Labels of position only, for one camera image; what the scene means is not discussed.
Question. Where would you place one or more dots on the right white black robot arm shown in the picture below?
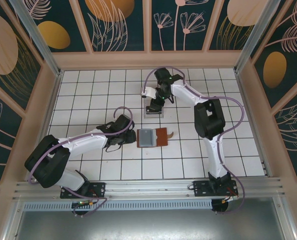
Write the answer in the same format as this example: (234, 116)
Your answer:
(186, 92)

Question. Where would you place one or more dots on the grey metal panel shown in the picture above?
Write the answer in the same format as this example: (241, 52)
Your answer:
(148, 225)

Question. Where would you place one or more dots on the aluminium frame post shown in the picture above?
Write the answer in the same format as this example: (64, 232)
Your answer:
(38, 37)
(251, 37)

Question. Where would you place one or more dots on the brown leather card holder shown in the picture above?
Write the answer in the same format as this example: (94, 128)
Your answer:
(162, 137)

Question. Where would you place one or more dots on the clear acrylic card stand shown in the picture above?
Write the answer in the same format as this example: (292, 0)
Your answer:
(153, 116)

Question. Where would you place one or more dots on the grey card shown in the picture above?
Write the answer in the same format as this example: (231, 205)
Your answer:
(146, 137)

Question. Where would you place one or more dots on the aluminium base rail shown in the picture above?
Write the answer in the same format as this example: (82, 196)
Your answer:
(148, 186)

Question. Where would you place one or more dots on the black card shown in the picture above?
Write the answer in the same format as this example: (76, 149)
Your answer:
(154, 113)

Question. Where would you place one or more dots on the small electronics board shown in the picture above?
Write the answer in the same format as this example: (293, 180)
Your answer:
(84, 203)

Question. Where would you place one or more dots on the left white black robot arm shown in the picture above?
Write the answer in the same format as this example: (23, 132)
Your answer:
(83, 143)

